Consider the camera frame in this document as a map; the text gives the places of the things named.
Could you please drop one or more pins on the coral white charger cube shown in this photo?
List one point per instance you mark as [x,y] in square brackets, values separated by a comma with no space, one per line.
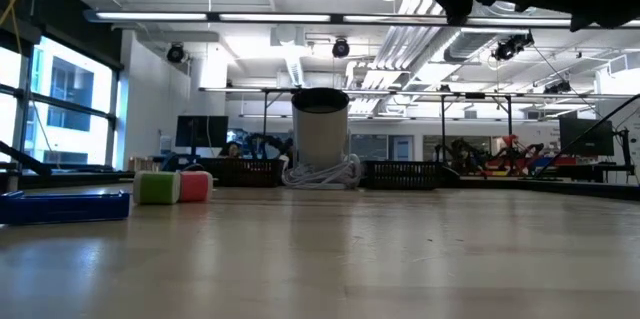
[196,186]

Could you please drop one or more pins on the green white charger cube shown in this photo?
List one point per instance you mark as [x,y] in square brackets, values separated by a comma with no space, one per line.
[156,188]

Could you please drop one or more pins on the blue rectangular device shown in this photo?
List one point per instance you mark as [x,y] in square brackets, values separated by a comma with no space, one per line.
[65,207]

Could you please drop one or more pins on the red background robot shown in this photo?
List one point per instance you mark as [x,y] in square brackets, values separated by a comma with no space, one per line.
[510,140]

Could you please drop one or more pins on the black computer monitor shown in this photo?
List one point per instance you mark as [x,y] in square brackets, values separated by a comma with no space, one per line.
[201,131]
[586,141]

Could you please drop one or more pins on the long ceiling light bar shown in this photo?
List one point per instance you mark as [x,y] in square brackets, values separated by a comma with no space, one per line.
[275,17]

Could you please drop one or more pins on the black mesh basket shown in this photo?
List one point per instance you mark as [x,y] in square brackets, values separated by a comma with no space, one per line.
[400,174]
[240,174]

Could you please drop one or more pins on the white cylindrical cup black rim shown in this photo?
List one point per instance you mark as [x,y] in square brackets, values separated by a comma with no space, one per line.
[320,139]

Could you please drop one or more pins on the person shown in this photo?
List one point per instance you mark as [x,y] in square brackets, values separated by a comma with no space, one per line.
[232,150]

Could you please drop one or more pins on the large window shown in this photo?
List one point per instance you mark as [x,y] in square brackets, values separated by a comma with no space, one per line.
[60,144]

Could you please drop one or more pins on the black ceiling camera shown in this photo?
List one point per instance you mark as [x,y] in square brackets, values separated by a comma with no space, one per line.
[507,49]
[341,48]
[175,53]

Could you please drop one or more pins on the background metal frame rig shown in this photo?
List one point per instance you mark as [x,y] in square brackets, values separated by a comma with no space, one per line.
[443,129]

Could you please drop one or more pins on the black aluminium table frame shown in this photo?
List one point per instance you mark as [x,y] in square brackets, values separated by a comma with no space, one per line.
[575,188]

